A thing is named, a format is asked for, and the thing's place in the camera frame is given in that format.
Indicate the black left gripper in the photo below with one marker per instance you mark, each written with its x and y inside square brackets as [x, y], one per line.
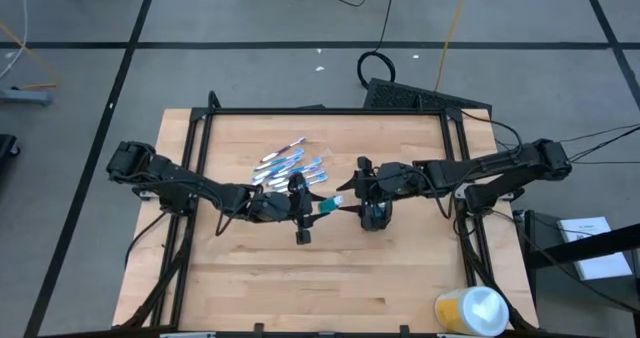
[275, 208]

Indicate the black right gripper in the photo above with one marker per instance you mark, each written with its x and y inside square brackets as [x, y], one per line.
[385, 180]

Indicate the blue mouthwash bottle white cap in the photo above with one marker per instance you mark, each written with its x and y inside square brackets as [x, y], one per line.
[330, 205]
[382, 210]

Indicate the purple white toothbrush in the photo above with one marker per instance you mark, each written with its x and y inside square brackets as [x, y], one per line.
[282, 150]

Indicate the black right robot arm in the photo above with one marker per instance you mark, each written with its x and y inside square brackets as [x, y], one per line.
[475, 170]

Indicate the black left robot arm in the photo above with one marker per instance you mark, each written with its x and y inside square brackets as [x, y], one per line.
[175, 178]

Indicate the black perforated metal panel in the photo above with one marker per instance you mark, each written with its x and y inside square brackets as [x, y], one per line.
[400, 97]

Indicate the yellow tub white lid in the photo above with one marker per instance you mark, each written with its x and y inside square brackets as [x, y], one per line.
[480, 310]

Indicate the black side cart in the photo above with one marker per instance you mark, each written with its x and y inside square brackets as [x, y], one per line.
[542, 238]

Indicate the white booklet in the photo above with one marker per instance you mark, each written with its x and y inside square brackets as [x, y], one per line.
[605, 268]

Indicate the grey metal floor foot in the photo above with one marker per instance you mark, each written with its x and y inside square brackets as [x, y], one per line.
[25, 97]

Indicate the black caster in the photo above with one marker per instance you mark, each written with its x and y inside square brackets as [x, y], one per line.
[7, 145]

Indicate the black aluminium table frame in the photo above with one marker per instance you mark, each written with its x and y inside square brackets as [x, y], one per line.
[325, 111]

